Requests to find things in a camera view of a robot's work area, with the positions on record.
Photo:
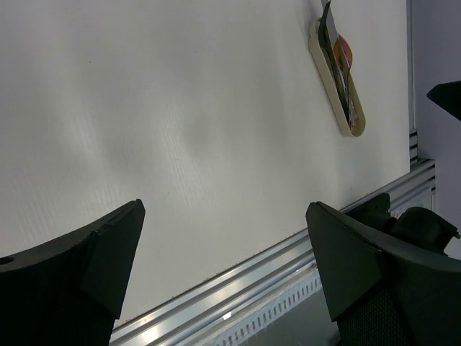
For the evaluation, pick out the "aluminium front rail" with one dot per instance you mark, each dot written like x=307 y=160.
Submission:
x=206 y=309

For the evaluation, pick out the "white slotted cable duct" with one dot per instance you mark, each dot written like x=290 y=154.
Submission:
x=271 y=308

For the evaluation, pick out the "black fork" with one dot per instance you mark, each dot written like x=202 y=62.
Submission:
x=341 y=80

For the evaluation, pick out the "iridescent pink spoon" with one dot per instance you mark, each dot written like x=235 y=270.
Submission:
x=343 y=53

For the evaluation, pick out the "silver table knife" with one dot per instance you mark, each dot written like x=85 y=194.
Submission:
x=327 y=33

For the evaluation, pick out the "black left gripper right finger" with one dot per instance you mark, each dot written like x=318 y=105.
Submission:
x=386 y=280

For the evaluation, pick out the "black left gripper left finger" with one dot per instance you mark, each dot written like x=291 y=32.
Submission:
x=70 y=290

